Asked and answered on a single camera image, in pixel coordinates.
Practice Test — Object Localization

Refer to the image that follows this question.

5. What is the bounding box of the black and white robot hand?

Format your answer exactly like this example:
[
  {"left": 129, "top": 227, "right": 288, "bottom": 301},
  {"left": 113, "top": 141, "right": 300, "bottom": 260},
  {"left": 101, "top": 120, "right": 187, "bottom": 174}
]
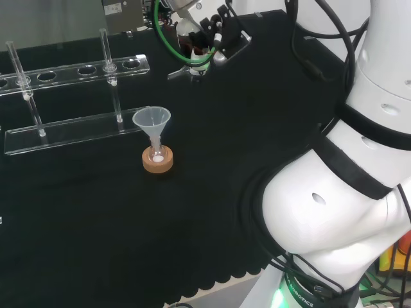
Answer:
[{"left": 175, "top": 3, "right": 253, "bottom": 77}]

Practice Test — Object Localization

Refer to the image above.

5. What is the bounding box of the translucent plastic funnel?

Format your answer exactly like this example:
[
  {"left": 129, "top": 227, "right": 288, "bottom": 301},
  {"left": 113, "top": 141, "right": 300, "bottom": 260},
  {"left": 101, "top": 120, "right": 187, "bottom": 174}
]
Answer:
[{"left": 132, "top": 106, "right": 172, "bottom": 149}]

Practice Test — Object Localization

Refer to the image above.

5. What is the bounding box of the clear acrylic funnel stand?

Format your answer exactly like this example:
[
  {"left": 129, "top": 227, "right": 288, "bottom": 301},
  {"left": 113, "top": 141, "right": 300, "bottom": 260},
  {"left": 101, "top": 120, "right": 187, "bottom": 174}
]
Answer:
[{"left": 0, "top": 28, "right": 152, "bottom": 157}]

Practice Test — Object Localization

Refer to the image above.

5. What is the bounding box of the grey metal box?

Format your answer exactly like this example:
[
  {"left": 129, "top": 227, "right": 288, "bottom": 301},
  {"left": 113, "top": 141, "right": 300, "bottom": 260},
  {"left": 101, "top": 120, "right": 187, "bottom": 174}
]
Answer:
[{"left": 101, "top": 0, "right": 144, "bottom": 35}]

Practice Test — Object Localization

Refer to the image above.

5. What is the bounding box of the small round-bottom glass flask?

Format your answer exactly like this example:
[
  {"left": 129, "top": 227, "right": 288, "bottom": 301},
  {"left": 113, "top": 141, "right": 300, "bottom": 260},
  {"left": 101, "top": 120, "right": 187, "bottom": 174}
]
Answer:
[{"left": 148, "top": 135, "right": 166, "bottom": 164}]

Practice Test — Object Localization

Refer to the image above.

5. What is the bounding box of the black table cloth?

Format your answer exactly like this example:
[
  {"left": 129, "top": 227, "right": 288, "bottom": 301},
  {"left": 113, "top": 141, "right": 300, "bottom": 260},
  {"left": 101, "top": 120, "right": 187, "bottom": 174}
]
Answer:
[{"left": 0, "top": 9, "right": 354, "bottom": 308}]

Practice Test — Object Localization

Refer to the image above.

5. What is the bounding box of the yellow stop button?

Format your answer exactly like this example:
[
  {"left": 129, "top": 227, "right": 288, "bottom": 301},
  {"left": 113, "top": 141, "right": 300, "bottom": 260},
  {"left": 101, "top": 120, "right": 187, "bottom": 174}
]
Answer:
[{"left": 378, "top": 230, "right": 411, "bottom": 274}]

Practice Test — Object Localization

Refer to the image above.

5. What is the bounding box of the green cable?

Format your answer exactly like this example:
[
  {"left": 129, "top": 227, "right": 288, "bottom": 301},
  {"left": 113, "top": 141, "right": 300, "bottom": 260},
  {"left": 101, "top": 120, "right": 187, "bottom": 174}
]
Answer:
[{"left": 153, "top": 0, "right": 216, "bottom": 70}]

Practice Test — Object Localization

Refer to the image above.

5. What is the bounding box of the thick black cable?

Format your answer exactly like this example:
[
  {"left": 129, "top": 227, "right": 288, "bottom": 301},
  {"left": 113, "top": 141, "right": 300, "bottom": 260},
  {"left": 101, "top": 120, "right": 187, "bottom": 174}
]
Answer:
[{"left": 284, "top": 0, "right": 357, "bottom": 97}]

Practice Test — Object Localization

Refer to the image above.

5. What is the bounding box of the cork ring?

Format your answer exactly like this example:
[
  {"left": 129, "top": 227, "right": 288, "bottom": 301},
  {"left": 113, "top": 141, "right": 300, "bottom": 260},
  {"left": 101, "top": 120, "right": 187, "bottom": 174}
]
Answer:
[{"left": 142, "top": 145, "right": 175, "bottom": 175}]

